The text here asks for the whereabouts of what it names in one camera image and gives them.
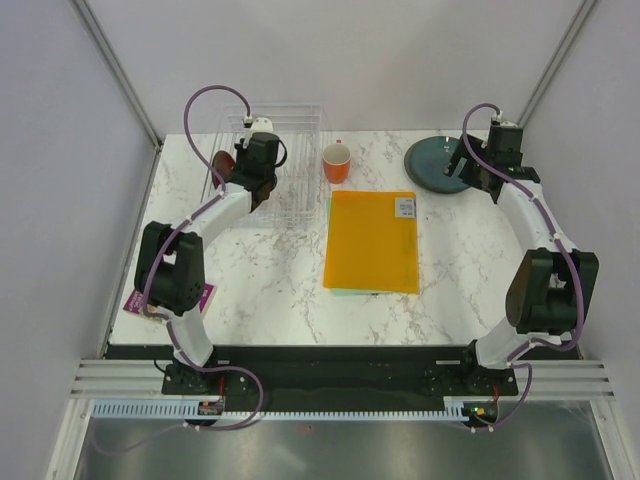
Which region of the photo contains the white wire dish rack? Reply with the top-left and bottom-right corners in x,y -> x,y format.
199,102 -> 324,229

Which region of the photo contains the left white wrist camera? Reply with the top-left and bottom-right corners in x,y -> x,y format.
243,116 -> 274,137

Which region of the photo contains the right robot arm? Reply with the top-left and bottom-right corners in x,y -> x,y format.
445,121 -> 599,394

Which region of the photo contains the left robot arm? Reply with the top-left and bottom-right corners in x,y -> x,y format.
134,132 -> 420,393

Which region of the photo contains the grey-green ceramic plate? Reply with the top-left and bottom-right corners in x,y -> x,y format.
404,135 -> 469,195

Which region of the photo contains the dark red floral plate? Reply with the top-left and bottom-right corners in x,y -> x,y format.
212,150 -> 235,182

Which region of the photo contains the orange mug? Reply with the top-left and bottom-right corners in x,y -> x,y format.
322,140 -> 352,185

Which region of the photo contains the purple storey treehouse book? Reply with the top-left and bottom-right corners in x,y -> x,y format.
122,282 -> 218,325

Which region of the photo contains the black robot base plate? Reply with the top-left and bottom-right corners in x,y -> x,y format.
162,346 -> 518,411

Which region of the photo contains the white slotted cable duct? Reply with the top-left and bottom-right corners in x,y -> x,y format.
90,396 -> 492,422

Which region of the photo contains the yellow clip file folder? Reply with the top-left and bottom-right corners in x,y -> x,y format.
323,190 -> 420,294

